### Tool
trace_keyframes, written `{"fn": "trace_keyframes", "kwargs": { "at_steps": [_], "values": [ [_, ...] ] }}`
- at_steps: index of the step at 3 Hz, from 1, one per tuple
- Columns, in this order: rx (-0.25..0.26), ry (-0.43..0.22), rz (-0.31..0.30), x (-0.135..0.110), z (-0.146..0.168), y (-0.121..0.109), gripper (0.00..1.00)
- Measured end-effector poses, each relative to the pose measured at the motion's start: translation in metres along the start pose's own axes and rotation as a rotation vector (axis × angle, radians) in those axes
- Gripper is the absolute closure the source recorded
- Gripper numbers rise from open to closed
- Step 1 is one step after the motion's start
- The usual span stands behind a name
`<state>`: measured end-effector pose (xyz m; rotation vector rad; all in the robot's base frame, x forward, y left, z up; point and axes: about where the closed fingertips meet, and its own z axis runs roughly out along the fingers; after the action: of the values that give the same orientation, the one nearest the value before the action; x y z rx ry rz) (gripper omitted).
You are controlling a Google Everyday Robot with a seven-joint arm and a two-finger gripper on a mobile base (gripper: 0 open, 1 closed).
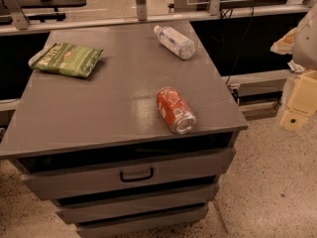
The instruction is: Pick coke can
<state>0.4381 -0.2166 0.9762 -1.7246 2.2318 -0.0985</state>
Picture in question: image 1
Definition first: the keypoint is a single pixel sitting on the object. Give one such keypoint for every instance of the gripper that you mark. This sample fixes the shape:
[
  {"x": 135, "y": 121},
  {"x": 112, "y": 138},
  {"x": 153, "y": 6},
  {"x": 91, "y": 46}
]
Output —
[{"x": 306, "y": 47}]

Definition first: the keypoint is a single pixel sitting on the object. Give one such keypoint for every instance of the red coke can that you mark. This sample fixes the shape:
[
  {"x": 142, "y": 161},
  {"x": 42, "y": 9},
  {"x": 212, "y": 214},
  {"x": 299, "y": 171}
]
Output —
[{"x": 175, "y": 111}]

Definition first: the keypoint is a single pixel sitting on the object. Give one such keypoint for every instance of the top grey drawer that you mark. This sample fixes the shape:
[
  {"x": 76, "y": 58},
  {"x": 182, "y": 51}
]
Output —
[{"x": 102, "y": 178}]

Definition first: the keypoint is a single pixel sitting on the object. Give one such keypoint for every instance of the grey drawer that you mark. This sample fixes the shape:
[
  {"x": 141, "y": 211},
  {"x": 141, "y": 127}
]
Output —
[
  {"x": 128, "y": 224},
  {"x": 102, "y": 178},
  {"x": 138, "y": 203}
]

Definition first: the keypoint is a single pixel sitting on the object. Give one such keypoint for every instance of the clear plastic water bottle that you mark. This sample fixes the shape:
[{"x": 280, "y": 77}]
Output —
[{"x": 175, "y": 42}]

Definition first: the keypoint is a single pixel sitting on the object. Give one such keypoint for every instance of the grey drawer cabinet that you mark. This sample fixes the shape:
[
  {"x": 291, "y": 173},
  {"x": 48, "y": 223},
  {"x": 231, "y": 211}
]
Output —
[{"x": 112, "y": 116}]

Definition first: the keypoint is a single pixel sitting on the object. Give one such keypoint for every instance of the bottom grey drawer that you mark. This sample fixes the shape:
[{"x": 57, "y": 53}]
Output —
[{"x": 128, "y": 224}]

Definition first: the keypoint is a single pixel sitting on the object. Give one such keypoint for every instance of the green chip bag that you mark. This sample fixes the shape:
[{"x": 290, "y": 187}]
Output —
[{"x": 66, "y": 59}]

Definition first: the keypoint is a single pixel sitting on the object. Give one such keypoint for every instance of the middle grey drawer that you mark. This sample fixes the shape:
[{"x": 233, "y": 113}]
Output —
[{"x": 138, "y": 203}]

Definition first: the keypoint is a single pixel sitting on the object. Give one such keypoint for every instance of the black round side table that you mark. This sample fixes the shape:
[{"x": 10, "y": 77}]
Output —
[{"x": 52, "y": 5}]

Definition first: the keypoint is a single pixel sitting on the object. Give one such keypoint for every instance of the black drawer handle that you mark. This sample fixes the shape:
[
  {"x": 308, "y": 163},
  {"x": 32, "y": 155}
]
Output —
[{"x": 137, "y": 176}]

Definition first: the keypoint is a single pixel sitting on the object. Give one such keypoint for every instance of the grey metal railing frame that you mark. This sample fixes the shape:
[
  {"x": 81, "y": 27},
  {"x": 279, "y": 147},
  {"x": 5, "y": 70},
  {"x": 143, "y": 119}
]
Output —
[{"x": 118, "y": 12}]

